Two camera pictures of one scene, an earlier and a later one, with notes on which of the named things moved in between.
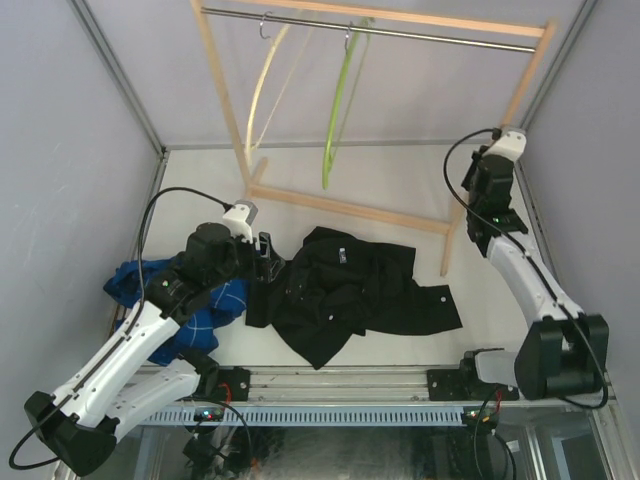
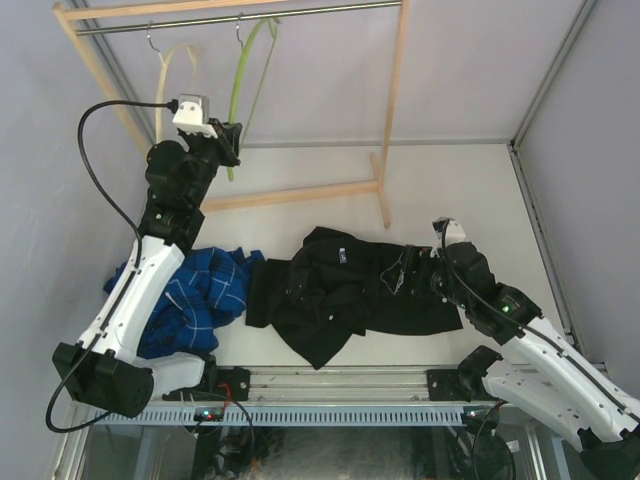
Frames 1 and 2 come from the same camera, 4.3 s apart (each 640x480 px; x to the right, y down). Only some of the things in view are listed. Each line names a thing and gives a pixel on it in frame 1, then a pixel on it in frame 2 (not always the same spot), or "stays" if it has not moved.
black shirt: [337, 289] stays
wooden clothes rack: [463, 226] to [89, 19]
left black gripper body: [251, 267] to [220, 146]
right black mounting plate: [466, 385] stays
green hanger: [352, 43] to [238, 73]
